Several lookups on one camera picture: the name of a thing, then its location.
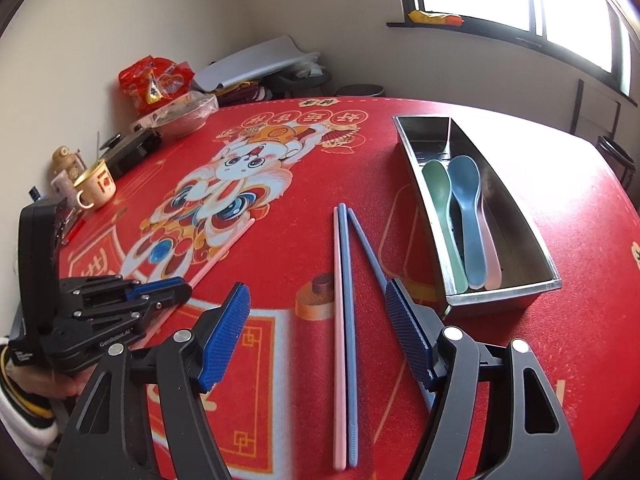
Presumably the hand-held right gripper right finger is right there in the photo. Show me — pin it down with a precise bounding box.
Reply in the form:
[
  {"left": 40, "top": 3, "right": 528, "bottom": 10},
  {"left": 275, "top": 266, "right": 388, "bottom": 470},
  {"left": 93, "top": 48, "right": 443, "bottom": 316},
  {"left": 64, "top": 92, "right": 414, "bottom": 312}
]
[{"left": 384, "top": 279, "right": 584, "bottom": 480}]

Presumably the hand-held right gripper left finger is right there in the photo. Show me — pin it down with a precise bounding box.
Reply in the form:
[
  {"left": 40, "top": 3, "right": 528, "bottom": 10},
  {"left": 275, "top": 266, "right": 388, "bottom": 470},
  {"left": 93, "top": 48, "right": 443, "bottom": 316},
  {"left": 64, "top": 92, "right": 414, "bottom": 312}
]
[{"left": 52, "top": 282, "right": 252, "bottom": 480}]

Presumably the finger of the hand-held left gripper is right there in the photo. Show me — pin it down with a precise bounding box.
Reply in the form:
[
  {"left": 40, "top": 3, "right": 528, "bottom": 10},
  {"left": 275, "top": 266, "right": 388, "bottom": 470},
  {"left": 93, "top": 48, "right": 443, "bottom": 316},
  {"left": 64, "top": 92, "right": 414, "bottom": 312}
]
[
  {"left": 124, "top": 276, "right": 194, "bottom": 307},
  {"left": 126, "top": 304, "right": 172, "bottom": 332}
]

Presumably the pink spoon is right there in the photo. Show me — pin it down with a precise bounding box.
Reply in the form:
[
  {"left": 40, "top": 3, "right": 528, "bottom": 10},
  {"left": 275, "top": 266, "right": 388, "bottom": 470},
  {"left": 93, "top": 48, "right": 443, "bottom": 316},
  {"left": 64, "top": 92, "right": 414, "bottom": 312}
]
[{"left": 477, "top": 179, "right": 503, "bottom": 291}]

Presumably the pale green spoon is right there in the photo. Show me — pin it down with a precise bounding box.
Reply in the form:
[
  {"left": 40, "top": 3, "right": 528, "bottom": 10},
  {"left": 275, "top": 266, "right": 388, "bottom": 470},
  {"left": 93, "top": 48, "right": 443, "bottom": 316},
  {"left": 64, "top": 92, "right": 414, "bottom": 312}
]
[{"left": 421, "top": 159, "right": 470, "bottom": 294}]

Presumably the perforated metal tray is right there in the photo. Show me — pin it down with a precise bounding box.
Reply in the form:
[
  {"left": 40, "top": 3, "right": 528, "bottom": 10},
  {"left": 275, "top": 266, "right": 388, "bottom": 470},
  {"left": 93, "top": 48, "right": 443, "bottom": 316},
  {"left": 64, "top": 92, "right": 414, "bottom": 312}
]
[{"left": 391, "top": 115, "right": 562, "bottom": 319}]

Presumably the blue spoon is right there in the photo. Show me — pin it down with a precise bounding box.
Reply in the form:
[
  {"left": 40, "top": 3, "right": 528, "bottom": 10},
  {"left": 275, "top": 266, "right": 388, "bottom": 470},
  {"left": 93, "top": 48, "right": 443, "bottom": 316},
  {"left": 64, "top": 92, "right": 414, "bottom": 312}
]
[{"left": 446, "top": 155, "right": 489, "bottom": 291}]

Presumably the person's left forearm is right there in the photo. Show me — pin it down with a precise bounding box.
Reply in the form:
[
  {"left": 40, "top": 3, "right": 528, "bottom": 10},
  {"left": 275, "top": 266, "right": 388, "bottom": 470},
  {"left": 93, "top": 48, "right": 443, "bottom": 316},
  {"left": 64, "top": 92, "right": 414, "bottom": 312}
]
[{"left": 0, "top": 337, "right": 57, "bottom": 467}]

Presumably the person's left hand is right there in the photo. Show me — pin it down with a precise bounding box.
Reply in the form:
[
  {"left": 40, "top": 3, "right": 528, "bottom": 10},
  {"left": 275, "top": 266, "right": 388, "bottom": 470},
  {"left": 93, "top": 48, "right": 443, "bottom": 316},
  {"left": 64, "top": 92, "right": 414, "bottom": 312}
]
[{"left": 22, "top": 366, "right": 98, "bottom": 402}]

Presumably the cream mug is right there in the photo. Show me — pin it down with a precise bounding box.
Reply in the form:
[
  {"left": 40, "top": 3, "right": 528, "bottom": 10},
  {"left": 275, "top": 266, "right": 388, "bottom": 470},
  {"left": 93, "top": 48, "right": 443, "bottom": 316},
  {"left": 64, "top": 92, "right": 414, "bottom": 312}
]
[{"left": 73, "top": 158, "right": 117, "bottom": 210}]

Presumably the pink cup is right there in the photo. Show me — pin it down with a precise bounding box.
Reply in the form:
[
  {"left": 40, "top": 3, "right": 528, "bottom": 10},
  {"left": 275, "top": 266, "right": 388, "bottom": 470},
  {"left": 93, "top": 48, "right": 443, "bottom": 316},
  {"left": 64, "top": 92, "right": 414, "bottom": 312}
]
[{"left": 50, "top": 170, "right": 81, "bottom": 207}]

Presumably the black box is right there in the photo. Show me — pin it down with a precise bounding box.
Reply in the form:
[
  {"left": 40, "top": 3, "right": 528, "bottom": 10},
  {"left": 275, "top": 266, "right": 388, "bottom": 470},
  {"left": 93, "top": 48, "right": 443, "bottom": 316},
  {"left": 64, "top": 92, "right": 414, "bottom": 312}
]
[{"left": 98, "top": 129, "right": 164, "bottom": 177}]

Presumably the bear-shaped bottle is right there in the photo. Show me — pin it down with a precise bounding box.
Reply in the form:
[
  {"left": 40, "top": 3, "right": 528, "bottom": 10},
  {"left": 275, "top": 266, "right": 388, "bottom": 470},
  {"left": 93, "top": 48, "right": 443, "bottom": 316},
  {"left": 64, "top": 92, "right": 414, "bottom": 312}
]
[{"left": 51, "top": 146, "right": 86, "bottom": 182}]

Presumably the clear plastic bowl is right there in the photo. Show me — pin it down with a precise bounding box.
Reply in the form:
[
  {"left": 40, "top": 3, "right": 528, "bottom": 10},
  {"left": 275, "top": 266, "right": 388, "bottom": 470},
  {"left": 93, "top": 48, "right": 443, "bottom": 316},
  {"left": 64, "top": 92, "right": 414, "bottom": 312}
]
[{"left": 131, "top": 92, "right": 220, "bottom": 140}]

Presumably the red printed tablecloth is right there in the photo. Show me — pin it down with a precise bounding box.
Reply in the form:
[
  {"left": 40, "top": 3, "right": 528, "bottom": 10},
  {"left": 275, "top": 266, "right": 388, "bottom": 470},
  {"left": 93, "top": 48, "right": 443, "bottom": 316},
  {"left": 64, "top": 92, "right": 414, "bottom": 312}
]
[{"left": 40, "top": 95, "right": 640, "bottom": 480}]

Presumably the red snack bag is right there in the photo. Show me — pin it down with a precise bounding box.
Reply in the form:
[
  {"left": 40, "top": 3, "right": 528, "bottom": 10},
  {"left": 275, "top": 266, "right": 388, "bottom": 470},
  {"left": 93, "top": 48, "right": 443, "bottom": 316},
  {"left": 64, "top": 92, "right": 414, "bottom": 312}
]
[{"left": 118, "top": 56, "right": 196, "bottom": 119}]

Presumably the pile of colourful bags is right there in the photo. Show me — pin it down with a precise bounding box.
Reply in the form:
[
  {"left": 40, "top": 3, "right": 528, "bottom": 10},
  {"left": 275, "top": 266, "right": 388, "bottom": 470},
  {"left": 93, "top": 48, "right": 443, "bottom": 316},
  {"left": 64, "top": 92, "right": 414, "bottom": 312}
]
[{"left": 215, "top": 80, "right": 272, "bottom": 107}]

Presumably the grey folded board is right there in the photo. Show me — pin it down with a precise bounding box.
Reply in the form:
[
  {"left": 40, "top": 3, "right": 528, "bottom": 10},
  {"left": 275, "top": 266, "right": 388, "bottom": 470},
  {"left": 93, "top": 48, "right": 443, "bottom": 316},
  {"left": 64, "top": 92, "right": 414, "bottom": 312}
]
[{"left": 192, "top": 35, "right": 321, "bottom": 92}]

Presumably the black trash bin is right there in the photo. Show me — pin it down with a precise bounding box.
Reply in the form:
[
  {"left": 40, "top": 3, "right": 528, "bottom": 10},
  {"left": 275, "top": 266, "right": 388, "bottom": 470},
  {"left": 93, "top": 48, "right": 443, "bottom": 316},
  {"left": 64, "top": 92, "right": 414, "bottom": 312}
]
[{"left": 334, "top": 84, "right": 386, "bottom": 99}]

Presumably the black chair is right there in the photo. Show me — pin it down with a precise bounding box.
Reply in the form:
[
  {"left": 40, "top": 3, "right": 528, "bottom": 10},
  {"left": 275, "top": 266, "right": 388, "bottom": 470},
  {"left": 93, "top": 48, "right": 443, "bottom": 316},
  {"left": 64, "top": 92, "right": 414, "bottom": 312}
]
[{"left": 262, "top": 57, "right": 334, "bottom": 101}]

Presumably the metal trash can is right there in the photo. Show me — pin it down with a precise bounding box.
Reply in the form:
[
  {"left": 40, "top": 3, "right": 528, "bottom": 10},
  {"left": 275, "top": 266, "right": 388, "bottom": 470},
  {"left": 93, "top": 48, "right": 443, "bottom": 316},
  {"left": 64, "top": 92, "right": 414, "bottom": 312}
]
[{"left": 597, "top": 136, "right": 637, "bottom": 192}]

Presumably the dark wooden chair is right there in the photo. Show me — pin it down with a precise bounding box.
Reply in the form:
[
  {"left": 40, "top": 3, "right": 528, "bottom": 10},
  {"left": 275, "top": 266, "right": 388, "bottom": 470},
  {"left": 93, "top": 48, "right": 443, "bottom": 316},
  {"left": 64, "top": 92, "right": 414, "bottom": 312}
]
[{"left": 570, "top": 79, "right": 624, "bottom": 139}]

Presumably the yellow packet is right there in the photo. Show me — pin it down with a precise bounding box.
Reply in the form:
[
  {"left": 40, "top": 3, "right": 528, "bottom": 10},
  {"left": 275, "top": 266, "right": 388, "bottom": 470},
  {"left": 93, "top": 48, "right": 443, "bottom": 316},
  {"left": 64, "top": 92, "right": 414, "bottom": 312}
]
[{"left": 407, "top": 10, "right": 464, "bottom": 27}]

